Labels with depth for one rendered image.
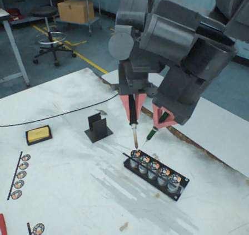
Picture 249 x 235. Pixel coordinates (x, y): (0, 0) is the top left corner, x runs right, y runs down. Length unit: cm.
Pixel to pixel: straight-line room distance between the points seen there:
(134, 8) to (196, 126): 41
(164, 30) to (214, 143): 47
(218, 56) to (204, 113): 50
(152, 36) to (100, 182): 39
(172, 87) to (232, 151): 40
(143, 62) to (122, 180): 32
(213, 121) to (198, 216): 34
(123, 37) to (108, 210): 38
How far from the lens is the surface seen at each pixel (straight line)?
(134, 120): 53
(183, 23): 28
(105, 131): 64
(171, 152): 61
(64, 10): 390
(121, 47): 44
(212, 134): 70
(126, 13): 52
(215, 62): 30
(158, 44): 27
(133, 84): 43
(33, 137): 67
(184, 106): 34
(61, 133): 67
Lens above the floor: 122
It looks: 41 degrees down
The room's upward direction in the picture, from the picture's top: straight up
